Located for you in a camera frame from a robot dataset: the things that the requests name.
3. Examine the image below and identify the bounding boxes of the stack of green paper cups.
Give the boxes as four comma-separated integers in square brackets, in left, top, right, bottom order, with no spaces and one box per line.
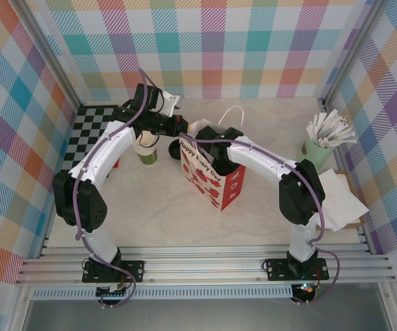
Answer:
[132,130,159,166]

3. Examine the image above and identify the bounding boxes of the right small circuit board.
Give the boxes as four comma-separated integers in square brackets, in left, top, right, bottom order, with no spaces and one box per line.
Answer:
[293,282,316,297]

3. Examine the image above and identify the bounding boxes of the white paper napkin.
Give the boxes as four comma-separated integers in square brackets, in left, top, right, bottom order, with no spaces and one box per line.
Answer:
[313,168,371,233]

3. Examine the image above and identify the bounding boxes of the white wrapped straws bundle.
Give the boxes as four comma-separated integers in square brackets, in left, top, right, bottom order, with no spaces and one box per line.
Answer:
[305,110,358,150]

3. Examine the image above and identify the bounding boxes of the white red printed paper bag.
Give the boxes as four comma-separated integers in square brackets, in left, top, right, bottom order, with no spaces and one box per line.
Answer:
[179,106,247,212]

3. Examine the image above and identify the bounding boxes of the aluminium corner post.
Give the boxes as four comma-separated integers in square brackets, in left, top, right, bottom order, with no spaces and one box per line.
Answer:
[317,0,391,108]
[11,0,82,108]

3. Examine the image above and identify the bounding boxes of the mint green holder cup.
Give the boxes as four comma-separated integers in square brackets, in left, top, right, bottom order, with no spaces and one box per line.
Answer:
[296,132,333,172]

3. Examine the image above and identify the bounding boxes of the black plastic cup lid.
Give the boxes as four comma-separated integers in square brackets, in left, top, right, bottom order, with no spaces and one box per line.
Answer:
[168,139,182,161]

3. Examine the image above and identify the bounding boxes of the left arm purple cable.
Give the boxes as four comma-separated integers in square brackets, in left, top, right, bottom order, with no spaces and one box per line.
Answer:
[73,68,157,310]

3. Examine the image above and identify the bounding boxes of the black grey chessboard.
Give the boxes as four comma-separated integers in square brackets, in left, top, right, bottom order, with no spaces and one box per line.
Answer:
[61,105,122,173]

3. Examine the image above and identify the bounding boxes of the aluminium rail frame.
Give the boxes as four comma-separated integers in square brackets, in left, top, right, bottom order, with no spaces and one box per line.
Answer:
[14,244,397,286]

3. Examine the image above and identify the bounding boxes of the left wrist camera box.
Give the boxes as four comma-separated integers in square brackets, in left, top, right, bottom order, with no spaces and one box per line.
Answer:
[159,90,181,117]

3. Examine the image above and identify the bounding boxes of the slotted grey cable duct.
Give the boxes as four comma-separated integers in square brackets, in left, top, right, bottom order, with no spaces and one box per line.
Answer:
[30,288,294,300]

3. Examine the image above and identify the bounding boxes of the small circuit board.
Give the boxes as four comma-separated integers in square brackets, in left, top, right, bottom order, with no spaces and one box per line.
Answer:
[96,284,130,298]
[293,282,316,297]

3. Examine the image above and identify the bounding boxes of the left aluminium corner post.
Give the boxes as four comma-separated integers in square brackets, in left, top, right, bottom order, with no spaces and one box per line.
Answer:
[11,0,82,108]

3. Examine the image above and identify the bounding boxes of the left small circuit board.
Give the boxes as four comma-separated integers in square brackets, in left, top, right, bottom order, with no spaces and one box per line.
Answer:
[96,284,130,298]

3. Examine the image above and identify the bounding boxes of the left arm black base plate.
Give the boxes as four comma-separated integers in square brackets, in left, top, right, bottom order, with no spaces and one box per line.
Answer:
[82,260,146,283]

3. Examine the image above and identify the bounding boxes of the right aluminium corner post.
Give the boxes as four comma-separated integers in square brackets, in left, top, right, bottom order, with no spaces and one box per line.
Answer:
[317,0,391,108]

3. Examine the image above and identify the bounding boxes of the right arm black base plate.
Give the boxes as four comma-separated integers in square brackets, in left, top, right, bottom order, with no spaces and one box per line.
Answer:
[264,258,330,282]

